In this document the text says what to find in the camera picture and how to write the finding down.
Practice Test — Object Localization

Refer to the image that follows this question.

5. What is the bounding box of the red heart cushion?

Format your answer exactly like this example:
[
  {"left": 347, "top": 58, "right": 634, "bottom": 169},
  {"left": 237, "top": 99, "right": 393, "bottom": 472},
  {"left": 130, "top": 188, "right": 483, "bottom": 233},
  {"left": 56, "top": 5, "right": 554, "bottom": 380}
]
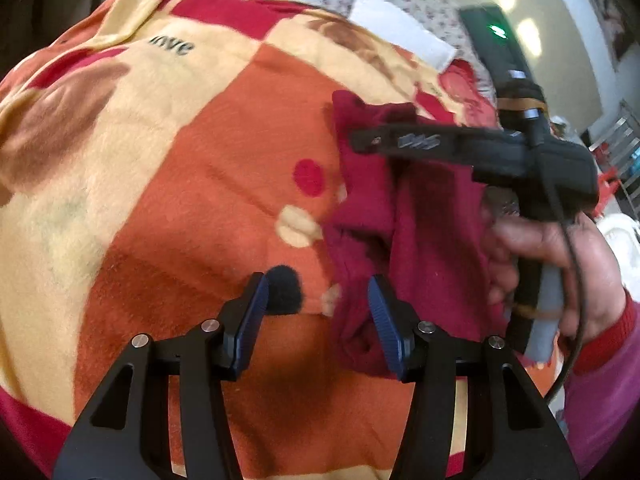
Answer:
[{"left": 438, "top": 58, "right": 499, "bottom": 128}]

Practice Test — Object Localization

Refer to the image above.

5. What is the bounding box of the maroon fleece garment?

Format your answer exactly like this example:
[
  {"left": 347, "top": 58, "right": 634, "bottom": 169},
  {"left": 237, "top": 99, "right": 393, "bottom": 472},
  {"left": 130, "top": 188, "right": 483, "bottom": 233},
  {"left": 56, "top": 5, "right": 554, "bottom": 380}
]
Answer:
[{"left": 322, "top": 90, "right": 506, "bottom": 377}]

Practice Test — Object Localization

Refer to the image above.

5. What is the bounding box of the wall poster of people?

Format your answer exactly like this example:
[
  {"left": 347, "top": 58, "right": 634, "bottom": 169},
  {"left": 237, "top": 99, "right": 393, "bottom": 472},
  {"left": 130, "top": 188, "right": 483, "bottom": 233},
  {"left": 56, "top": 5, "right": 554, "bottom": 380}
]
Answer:
[{"left": 588, "top": 0, "right": 638, "bottom": 72}]

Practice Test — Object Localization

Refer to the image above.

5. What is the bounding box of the magenta sleeve right forearm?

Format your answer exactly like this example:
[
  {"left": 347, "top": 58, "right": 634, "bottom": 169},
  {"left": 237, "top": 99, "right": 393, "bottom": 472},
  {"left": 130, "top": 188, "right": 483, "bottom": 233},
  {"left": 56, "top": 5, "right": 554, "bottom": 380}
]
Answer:
[{"left": 563, "top": 297, "right": 639, "bottom": 477}]

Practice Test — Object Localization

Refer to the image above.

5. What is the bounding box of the white pillow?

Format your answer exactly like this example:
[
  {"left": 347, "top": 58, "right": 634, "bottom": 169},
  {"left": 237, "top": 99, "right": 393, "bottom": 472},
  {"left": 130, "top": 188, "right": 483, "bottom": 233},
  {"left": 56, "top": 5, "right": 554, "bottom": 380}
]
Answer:
[{"left": 348, "top": 0, "right": 458, "bottom": 73}]

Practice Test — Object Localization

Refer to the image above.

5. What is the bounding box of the person's right hand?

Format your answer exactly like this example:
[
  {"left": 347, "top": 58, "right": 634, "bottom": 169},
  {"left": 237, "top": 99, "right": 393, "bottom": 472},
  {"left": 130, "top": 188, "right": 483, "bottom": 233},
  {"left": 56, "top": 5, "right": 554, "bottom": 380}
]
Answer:
[{"left": 480, "top": 204, "right": 627, "bottom": 342}]

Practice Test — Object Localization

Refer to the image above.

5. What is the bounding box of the white embroidered upholstered chair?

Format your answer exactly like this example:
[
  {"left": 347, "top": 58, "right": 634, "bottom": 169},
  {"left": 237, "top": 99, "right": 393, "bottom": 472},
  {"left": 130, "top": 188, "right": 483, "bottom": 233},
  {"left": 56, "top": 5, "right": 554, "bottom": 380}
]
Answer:
[{"left": 597, "top": 214, "right": 640, "bottom": 301}]

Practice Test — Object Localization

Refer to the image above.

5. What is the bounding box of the orange red patterned blanket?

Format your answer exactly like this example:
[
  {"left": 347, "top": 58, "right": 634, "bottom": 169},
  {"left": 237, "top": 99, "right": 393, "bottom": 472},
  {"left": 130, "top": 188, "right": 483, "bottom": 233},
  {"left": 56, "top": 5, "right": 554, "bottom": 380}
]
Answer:
[{"left": 1, "top": 0, "right": 463, "bottom": 479}]

